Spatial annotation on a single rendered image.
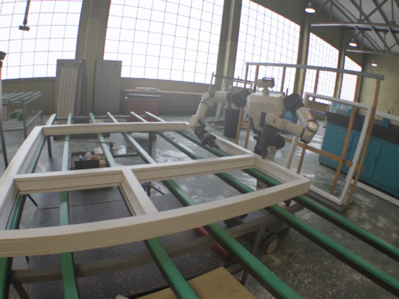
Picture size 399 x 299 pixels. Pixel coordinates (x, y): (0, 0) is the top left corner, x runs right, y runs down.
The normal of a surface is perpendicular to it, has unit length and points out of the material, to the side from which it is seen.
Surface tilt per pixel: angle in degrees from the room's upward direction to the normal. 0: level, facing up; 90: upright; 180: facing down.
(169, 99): 90
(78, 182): 90
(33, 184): 90
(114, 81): 90
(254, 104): 101
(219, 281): 0
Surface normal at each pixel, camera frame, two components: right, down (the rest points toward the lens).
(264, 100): -0.44, -0.38
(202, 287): 0.11, -0.95
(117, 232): 0.51, 0.31
